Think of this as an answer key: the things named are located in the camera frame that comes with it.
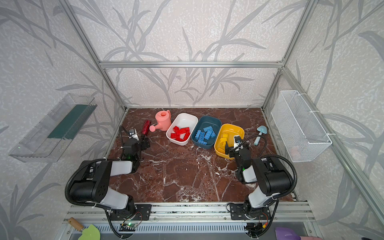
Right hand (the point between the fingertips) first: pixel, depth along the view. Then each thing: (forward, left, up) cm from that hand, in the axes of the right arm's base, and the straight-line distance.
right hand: (235, 136), depth 92 cm
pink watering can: (+15, +47, +1) cm, 50 cm away
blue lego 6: (+1, +21, -8) cm, 22 cm away
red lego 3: (+6, +40, -8) cm, 41 cm away
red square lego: (+9, +39, -5) cm, 41 cm away
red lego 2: (+5, +32, -7) cm, 33 cm away
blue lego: (+12, +18, -8) cm, 23 cm away
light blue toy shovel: (+11, -21, -8) cm, 25 cm away
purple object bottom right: (-48, -17, -6) cm, 51 cm away
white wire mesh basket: (-17, -22, +26) cm, 38 cm away
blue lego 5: (+6, +24, -7) cm, 26 cm away
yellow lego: (+6, +5, -7) cm, 11 cm away
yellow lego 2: (+2, +7, -7) cm, 10 cm away
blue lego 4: (+6, +21, -8) cm, 23 cm away
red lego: (+9, +33, -5) cm, 34 cm away
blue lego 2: (+7, +13, -7) cm, 16 cm away
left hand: (+3, +60, +1) cm, 60 cm away
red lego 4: (+2, +37, -6) cm, 37 cm away
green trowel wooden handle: (-48, +73, -7) cm, 88 cm away
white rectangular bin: (+19, +35, -7) cm, 40 cm away
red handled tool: (+12, +61, -6) cm, 62 cm away
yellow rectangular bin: (+7, +4, -6) cm, 11 cm away
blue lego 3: (+6, +17, -7) cm, 19 cm away
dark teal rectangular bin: (+17, +20, -7) cm, 27 cm away
